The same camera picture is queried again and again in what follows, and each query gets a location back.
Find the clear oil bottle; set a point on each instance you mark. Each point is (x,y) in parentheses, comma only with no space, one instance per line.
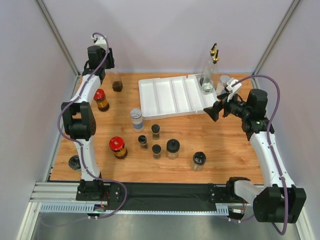
(210,77)

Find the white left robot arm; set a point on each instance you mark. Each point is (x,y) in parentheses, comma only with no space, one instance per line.
(77,115)

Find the white divided tray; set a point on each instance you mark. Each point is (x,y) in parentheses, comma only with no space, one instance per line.
(168,97)

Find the small spice bottle upper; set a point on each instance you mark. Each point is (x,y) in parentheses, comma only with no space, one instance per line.
(155,128)

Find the red-lid sauce jar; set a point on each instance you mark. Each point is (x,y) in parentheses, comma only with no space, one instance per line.
(117,145)
(101,101)

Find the oil bottle with dark sauce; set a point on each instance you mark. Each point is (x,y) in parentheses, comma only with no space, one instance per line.
(117,84)

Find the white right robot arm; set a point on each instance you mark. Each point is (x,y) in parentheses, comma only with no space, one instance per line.
(280,201)

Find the small spice bottle lower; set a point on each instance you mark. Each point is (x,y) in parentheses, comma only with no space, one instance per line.
(156,149)

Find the tall bottle dark contents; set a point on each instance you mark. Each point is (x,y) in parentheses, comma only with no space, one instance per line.
(209,63)

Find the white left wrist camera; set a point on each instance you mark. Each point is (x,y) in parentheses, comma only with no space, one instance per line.
(100,41)

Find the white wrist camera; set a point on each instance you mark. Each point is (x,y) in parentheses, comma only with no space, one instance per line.
(100,41)
(232,87)

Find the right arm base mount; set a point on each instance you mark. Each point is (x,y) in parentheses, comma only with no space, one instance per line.
(224,193)

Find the black base cloth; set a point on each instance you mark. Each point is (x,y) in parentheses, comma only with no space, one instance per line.
(185,197)

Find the aluminium frame rail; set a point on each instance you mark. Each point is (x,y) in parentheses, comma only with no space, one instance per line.
(60,197)

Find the red-lid sauce jar near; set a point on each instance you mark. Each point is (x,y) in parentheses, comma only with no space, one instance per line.
(117,145)

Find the white-contents jar by tray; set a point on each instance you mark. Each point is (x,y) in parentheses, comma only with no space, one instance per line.
(222,83)

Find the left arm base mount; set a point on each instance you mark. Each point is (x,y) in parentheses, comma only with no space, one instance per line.
(96,190)

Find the small black-cap spice bottle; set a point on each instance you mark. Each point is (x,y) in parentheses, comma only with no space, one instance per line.
(142,139)

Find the tall jar white beads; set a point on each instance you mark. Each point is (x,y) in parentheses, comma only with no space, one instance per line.
(137,120)

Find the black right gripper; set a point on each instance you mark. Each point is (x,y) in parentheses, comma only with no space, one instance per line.
(222,107)

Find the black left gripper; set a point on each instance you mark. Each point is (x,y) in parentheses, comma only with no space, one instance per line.
(110,56)

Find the black-lid glass jar right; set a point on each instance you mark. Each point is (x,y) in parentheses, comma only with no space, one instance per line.
(198,161)

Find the black-knob lid glass jar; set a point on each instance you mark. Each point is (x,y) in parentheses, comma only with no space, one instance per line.
(172,148)

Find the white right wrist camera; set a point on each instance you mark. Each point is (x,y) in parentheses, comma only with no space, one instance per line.
(232,87)

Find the red-lid sauce jar far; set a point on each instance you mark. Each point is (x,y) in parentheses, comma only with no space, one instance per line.
(101,101)

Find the black-lid jar near left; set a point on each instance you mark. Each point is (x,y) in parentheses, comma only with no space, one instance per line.
(74,163)

